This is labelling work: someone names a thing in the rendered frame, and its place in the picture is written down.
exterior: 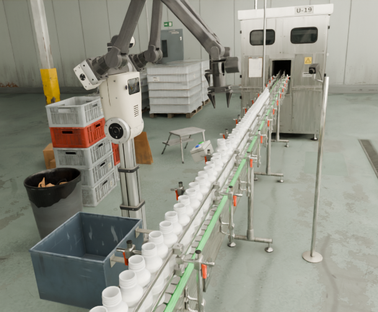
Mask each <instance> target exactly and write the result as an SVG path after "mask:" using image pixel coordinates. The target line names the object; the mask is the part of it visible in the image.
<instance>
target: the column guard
mask: <svg viewBox="0 0 378 312"><path fill-rule="evenodd" d="M40 72H41V77H42V83H43V90H44V94H45V99H46V105H49V104H52V103H56V102H59V101H61V99H60V92H59V85H58V77H57V73H56V68H53V69H40Z"/></svg>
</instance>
